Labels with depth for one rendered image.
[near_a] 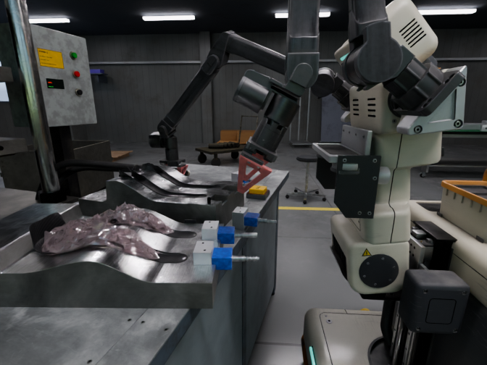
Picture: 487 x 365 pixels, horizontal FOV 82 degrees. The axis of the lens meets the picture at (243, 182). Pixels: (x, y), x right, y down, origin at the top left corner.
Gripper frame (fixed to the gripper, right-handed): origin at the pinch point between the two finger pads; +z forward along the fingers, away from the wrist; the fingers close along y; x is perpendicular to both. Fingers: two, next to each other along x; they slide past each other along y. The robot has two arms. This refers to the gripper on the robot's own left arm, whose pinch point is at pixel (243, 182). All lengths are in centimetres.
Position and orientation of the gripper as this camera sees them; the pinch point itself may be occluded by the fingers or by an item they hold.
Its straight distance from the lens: 61.0
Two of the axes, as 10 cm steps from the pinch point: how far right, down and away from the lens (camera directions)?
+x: 8.9, 4.5, 0.6
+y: -0.7, 2.7, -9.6
